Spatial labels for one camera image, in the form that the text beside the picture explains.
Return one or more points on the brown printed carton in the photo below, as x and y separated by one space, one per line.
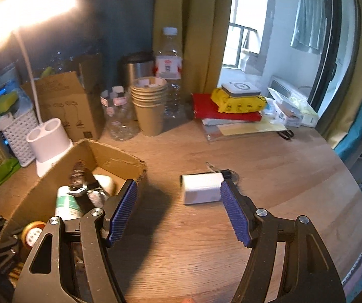
67 101

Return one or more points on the white kitchen scale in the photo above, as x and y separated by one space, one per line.
239 88

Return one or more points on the white bottle teal label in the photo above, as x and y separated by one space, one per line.
67 205

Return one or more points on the hanging grey cloth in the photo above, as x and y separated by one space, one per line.
309 22

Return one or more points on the tissue packs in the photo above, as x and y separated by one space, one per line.
290 113

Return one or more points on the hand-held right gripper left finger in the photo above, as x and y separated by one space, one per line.
124 214

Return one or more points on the white charger adapter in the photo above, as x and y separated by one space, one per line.
200 189

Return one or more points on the white lattice basket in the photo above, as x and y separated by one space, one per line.
19 139

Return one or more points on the white desk lamp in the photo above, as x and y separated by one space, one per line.
48 145

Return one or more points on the cardboard box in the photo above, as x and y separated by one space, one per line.
111 157

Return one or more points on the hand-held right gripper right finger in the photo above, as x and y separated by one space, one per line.
234 214

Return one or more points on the brown tape roll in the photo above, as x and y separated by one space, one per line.
32 233

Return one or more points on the yellow and teal curtain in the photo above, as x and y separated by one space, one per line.
351 85

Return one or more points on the yellow packet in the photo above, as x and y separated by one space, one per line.
241 104

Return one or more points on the steel thermos cup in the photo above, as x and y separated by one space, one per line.
136 69

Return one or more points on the black scissors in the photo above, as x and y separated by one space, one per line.
287 134

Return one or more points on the cluster of small clear bottles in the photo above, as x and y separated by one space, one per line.
119 123

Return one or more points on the red book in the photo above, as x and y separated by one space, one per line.
204 107

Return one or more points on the stack of paper cups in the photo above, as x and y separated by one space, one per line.
149 116

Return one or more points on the black folding stand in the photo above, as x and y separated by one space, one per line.
1 249

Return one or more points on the white air conditioner unit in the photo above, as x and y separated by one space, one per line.
287 85

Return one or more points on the white earbuds case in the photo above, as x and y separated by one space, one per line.
106 183

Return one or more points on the yellow envelope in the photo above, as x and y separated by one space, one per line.
256 126

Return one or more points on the green sponge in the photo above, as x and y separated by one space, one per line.
4 102

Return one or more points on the clear water bottle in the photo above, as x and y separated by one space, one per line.
168 66

